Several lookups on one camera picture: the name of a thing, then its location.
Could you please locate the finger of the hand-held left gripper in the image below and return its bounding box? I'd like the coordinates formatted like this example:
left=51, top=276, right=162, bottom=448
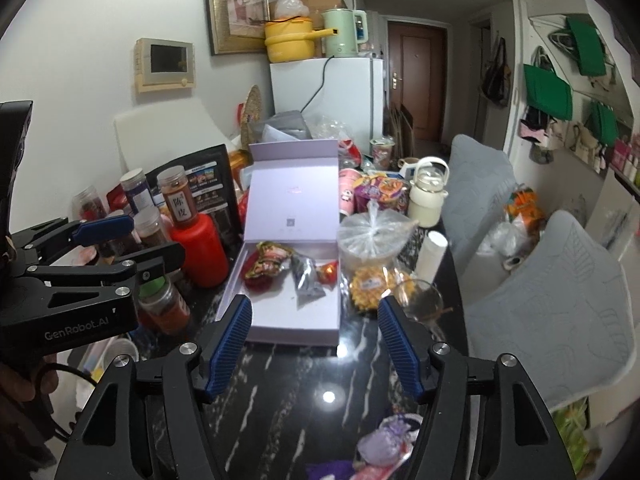
left=25, top=241, right=186, bottom=309
left=10, top=212, right=135, bottom=266

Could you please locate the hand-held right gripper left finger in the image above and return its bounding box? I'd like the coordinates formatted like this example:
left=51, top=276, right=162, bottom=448
left=60, top=294, right=253, bottom=480

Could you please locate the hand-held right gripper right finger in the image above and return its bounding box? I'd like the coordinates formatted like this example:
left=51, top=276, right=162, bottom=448
left=377, top=296, right=576, bottom=480

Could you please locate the red knitted cloth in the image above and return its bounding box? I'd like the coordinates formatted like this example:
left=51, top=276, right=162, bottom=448
left=243, top=260, right=281, bottom=291

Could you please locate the lavender gift box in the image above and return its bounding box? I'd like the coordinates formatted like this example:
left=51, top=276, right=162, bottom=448
left=215, top=141, right=343, bottom=347

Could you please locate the gold snack packet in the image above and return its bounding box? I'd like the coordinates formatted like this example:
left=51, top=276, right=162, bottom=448
left=245, top=241, right=293, bottom=281

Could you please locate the silver foil packet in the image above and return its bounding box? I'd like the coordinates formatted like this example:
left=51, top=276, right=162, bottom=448
left=291, top=254, right=328, bottom=308

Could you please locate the purple sachet bag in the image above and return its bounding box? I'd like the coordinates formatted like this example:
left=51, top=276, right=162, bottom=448
left=357, top=417, right=416, bottom=463

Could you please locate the person's left hand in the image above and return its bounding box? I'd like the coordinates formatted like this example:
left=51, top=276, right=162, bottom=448
left=0, top=355, right=53, bottom=411

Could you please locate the white plastic container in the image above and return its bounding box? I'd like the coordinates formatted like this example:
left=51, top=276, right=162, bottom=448
left=75, top=337, right=141, bottom=401

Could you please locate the glass cup with stick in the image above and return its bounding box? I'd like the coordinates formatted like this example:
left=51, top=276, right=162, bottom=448
left=392, top=280, right=445, bottom=333

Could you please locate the red plastic canister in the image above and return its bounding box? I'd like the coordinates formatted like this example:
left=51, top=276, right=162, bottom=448
left=170, top=212, right=230, bottom=288

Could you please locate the group of spice jars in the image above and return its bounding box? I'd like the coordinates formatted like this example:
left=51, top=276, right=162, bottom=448
left=72, top=165, right=191, bottom=336

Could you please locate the wrapped waffle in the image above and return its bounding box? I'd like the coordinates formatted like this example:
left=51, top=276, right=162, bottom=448
left=347, top=265, right=416, bottom=316

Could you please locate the white tube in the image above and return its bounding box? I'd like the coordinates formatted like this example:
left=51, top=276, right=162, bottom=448
left=416, top=231, right=447, bottom=286

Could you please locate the black printed package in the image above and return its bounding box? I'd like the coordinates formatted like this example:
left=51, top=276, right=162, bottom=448
left=145, top=144, right=243, bottom=241

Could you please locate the clear plastic bag with bowl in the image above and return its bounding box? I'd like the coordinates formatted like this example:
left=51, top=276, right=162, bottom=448
left=337, top=200, right=418, bottom=281

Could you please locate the white plastic board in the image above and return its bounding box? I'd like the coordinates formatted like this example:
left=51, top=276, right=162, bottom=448
left=114, top=99, right=228, bottom=176

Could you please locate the cream kettle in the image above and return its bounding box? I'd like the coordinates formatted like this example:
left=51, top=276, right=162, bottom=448
left=407, top=156, right=451, bottom=228

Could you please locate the grey covered chair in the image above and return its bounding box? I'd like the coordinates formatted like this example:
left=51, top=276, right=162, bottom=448
left=442, top=134, right=518, bottom=256
left=462, top=210, right=636, bottom=408

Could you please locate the purple instant noodle cup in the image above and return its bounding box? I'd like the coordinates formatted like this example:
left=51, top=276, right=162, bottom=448
left=355, top=171, right=412, bottom=216

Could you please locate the pink panda cup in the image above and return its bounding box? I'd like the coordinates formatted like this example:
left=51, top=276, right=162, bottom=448
left=339, top=167, right=368, bottom=218

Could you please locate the woven trivet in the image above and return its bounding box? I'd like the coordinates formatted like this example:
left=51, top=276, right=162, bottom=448
left=239, top=85, right=263, bottom=151

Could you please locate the orange snack bag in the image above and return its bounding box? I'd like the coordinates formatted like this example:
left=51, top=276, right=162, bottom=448
left=502, top=187, right=546, bottom=241

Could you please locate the grey pouch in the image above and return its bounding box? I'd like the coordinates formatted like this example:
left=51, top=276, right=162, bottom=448
left=250, top=110, right=313, bottom=143

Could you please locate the clear snack cup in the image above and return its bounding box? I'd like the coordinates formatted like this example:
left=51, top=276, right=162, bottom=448
left=370, top=137, right=396, bottom=171

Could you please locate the white fridge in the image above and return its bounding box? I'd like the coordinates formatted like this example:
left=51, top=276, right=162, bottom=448
left=270, top=57, right=386, bottom=143

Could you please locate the yellow pot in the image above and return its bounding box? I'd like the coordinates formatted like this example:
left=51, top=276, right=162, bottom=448
left=264, top=17, right=333, bottom=63

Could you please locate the framed picture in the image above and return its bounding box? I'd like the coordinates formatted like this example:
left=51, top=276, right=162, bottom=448
left=205, top=0, right=271, bottom=56

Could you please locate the brown door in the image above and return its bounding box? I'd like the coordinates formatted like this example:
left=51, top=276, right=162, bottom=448
left=387, top=19, right=448, bottom=143

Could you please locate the dark handbag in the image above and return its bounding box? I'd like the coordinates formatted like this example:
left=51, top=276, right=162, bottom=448
left=481, top=37, right=511, bottom=108

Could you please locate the green tote bag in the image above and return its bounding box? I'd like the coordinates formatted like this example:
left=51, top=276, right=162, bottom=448
left=523, top=63, right=573, bottom=121

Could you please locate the green electric kettle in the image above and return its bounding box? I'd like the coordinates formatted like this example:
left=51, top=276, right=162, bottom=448
left=321, top=8, right=369, bottom=58

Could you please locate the cardboard box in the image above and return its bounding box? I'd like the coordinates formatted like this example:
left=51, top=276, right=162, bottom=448
left=295, top=0, right=346, bottom=28

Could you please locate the wall intercom panel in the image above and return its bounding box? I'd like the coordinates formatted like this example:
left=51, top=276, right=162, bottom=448
left=134, top=37, right=197, bottom=93

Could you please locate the black power cord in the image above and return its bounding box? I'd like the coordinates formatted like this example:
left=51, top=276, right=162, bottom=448
left=300, top=57, right=333, bottom=111

